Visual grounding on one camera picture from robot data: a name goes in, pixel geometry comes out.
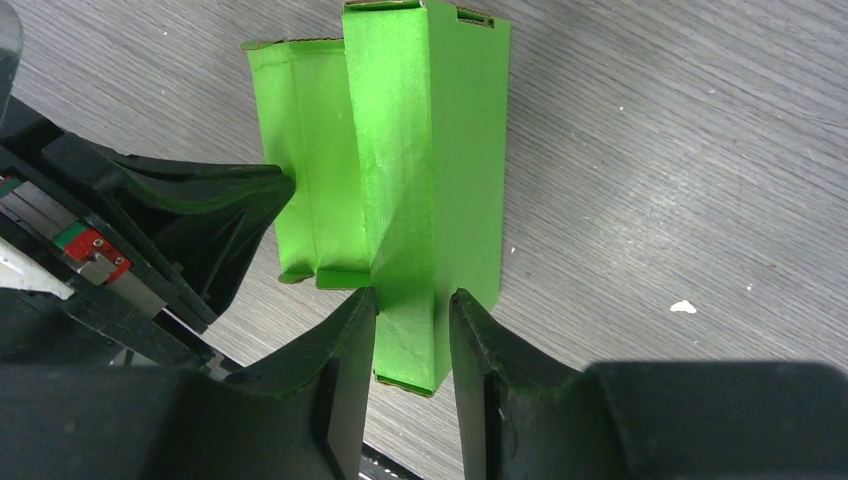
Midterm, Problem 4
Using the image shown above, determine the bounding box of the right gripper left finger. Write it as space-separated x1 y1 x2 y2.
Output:
1 288 377 479

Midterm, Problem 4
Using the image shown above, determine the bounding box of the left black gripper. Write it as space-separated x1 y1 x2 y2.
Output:
1 2 295 374

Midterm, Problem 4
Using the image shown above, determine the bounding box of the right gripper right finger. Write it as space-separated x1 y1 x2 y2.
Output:
450 290 847 479

